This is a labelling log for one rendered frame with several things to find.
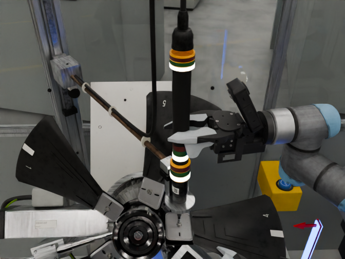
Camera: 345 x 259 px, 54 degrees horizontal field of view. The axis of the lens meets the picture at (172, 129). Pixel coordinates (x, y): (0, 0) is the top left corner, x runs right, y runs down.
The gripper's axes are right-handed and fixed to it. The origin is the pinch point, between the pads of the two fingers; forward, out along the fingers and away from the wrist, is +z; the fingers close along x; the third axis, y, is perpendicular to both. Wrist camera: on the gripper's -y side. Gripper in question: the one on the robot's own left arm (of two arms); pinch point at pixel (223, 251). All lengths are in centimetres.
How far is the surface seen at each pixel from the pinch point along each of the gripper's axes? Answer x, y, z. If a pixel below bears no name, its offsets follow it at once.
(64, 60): -22, -1, 74
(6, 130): 16, 23, 111
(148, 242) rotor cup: -4.6, 13.1, 10.7
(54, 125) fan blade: -25.8, 17.5, 37.5
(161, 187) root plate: -10.3, 3.6, 17.2
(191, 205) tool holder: -10.9, 2.1, 8.2
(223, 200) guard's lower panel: 73, -53, 51
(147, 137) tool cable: -21.3, 1.7, 23.6
